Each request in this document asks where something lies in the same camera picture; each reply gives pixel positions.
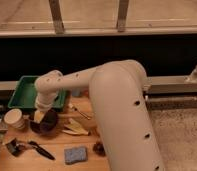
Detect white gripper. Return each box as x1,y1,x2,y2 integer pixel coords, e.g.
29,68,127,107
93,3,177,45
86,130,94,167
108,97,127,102
34,92,58,123

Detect black handled tool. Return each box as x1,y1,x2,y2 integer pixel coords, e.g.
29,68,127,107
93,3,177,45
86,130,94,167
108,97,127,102
28,141,55,160

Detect green plastic tray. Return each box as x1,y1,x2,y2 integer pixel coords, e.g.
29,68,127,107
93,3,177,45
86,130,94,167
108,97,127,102
8,76,67,111

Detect dark grape bunch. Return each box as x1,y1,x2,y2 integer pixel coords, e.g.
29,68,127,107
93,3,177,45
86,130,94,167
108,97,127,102
93,141,106,156

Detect white paper cup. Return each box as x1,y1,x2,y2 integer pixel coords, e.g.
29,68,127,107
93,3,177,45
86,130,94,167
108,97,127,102
4,109,25,130

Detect yellow banana peel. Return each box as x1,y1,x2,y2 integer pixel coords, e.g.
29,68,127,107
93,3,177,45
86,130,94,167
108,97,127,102
63,118,90,136

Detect blue cup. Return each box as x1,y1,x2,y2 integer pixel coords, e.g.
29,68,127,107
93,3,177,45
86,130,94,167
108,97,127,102
71,89,81,97

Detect purple bowl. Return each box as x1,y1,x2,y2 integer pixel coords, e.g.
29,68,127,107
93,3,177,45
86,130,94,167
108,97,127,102
29,110,58,135

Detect blue sponge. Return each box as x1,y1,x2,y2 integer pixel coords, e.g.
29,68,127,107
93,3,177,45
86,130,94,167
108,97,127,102
64,146,87,165

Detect metal fork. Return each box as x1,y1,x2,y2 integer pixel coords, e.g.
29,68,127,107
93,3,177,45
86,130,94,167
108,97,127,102
68,103,91,120

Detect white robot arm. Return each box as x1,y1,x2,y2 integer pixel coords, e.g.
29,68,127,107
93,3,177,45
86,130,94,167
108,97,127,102
35,60,165,171

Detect black binder clip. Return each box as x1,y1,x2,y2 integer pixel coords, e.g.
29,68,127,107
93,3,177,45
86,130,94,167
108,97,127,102
5,138,21,156

